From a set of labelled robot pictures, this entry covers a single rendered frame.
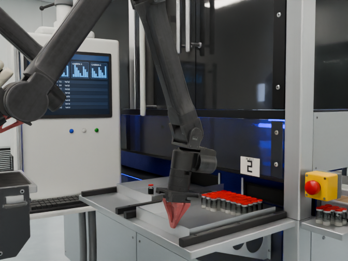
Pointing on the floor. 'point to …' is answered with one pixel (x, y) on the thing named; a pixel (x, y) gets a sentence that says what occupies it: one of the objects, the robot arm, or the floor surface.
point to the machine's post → (298, 125)
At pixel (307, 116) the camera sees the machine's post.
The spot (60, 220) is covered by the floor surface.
